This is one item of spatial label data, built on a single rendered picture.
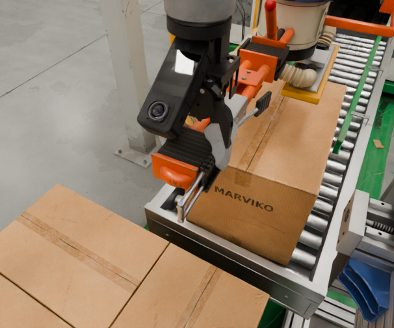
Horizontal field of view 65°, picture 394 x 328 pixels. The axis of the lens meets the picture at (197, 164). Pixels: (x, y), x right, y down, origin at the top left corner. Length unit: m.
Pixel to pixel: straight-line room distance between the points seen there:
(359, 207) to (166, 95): 0.60
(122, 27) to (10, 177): 1.31
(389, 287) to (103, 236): 0.93
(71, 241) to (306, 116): 0.97
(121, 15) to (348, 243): 1.47
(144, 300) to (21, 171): 1.62
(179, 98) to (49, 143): 2.34
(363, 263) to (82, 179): 1.82
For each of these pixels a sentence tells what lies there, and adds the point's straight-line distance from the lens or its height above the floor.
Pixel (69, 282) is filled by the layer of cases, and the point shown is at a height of 0.54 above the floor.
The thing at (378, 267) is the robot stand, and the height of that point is 0.91.
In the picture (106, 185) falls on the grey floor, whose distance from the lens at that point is 2.17.
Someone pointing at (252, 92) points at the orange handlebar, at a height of 1.26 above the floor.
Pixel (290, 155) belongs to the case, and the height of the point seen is 0.95.
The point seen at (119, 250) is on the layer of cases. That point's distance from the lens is 1.22.
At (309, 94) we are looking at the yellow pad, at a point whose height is 1.14.
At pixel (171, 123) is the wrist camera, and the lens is 0.33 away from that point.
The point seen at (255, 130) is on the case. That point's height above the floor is 0.95.
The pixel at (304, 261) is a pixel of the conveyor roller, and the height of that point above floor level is 0.54.
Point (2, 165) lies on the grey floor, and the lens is 2.62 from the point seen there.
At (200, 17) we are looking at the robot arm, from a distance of 0.33.
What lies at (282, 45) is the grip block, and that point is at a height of 1.28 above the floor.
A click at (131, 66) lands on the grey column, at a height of 0.71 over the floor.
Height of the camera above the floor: 1.58
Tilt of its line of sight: 45 degrees down
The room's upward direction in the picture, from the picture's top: straight up
